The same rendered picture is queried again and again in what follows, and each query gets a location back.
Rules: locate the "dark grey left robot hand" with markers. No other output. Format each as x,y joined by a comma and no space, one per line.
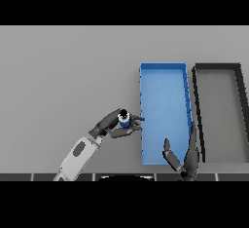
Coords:
105,123

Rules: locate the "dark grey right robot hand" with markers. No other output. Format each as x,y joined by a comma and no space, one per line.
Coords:
189,160

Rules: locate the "blue pipe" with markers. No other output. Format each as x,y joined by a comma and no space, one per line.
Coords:
123,119

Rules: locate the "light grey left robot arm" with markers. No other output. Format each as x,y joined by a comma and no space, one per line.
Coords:
76,160

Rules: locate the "blue bin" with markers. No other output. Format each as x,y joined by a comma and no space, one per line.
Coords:
165,115

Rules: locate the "dark grey bin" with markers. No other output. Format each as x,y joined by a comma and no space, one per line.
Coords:
220,113

